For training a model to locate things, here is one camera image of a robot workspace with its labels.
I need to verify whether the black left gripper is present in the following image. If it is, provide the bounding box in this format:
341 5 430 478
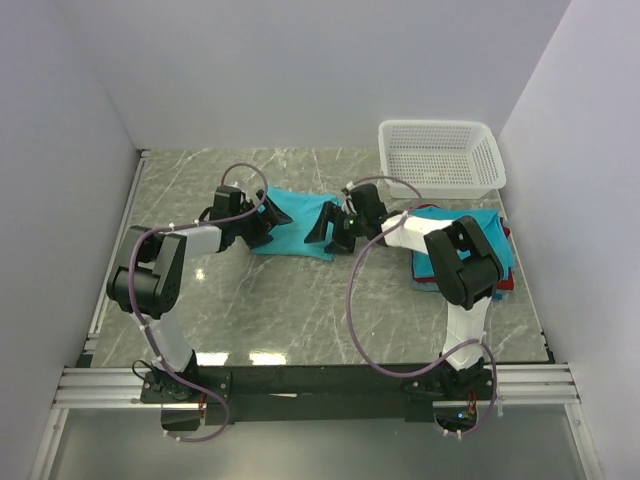
232 191 293 250

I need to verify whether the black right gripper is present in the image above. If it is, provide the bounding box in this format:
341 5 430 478
304 201 367 256

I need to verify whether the light blue cotton t-shirt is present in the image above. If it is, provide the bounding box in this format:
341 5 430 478
252 185 342 261

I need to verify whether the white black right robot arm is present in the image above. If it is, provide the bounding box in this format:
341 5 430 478
304 201 504 399

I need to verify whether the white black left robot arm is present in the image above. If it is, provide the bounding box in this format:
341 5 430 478
106 186 293 402

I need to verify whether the white plastic perforated basket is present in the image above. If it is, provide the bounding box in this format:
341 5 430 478
378 120 506 200

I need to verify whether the folded teal mesh t-shirt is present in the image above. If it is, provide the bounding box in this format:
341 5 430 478
412 204 515 283

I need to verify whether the folded red t-shirt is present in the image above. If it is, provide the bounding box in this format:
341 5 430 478
411 204 516 299

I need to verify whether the black base beam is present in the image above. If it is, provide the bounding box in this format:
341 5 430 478
140 364 495 432

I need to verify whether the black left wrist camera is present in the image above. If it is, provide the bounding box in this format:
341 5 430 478
209 185 246 221

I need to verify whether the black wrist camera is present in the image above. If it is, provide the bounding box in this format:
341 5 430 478
209 185 246 221
342 183 387 220

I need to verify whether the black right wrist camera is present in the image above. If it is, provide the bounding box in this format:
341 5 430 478
342 183 387 220

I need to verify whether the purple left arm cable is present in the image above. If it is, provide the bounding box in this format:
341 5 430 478
128 163 271 444

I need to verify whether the aluminium frame rail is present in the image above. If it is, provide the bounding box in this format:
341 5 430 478
52 364 581 410

